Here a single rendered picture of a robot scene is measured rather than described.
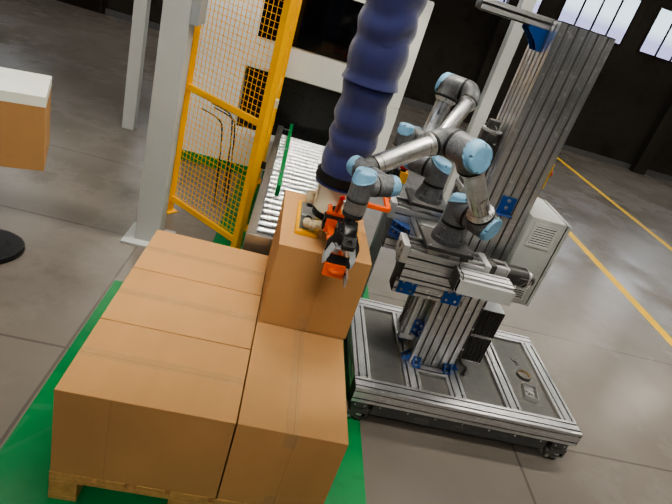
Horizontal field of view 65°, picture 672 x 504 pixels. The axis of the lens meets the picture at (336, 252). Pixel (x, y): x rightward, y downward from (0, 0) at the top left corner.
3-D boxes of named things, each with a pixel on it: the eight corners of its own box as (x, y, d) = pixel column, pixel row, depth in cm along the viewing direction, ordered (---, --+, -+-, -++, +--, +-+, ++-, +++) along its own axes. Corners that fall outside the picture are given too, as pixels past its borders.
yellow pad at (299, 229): (298, 202, 254) (300, 193, 252) (318, 207, 256) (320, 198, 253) (293, 233, 224) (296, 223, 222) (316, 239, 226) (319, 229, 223)
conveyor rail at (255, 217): (273, 143, 500) (278, 124, 491) (279, 145, 500) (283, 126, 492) (238, 261, 296) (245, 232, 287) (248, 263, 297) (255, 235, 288)
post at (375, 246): (351, 295, 378) (397, 167, 334) (360, 297, 380) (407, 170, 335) (352, 300, 373) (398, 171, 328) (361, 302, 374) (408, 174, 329)
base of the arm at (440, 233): (457, 236, 248) (465, 218, 244) (465, 251, 235) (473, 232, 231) (427, 228, 246) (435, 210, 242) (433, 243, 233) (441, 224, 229)
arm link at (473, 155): (480, 215, 235) (463, 122, 194) (506, 231, 225) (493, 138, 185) (461, 231, 233) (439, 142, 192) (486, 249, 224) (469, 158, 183)
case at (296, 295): (268, 255, 283) (285, 188, 265) (339, 271, 289) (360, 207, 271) (258, 321, 230) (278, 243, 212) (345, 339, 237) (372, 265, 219)
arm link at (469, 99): (488, 99, 272) (440, 161, 255) (469, 92, 277) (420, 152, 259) (491, 82, 263) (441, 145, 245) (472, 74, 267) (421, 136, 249)
